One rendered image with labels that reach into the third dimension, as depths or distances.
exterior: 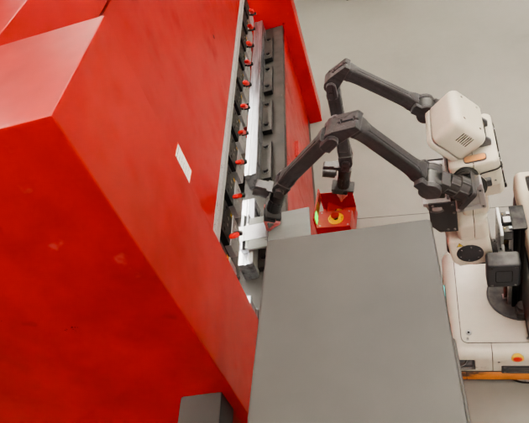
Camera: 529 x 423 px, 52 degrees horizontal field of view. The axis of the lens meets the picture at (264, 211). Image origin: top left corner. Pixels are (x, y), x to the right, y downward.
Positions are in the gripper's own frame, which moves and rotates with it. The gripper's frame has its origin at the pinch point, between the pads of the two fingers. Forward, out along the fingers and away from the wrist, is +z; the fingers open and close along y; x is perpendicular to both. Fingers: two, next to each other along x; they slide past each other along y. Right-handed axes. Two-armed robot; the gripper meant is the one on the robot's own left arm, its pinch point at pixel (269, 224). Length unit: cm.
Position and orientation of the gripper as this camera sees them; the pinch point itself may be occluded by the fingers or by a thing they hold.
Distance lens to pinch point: 225.6
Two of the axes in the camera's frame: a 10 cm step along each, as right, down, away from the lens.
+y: -0.2, 6.9, -7.2
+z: -2.1, 7.0, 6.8
